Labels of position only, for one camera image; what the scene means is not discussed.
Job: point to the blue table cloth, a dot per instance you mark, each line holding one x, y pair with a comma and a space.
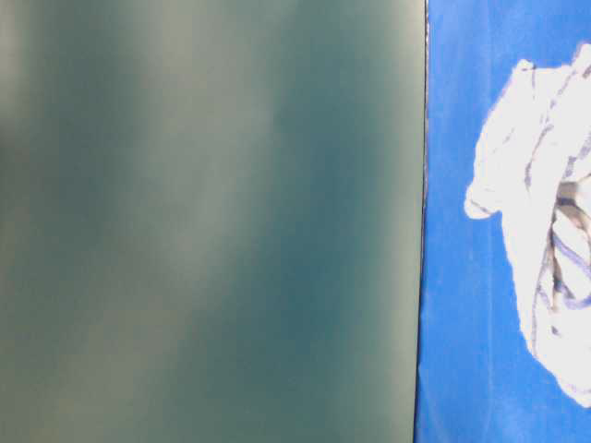
476, 382

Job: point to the white blue-striped towel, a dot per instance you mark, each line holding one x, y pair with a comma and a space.
532, 167

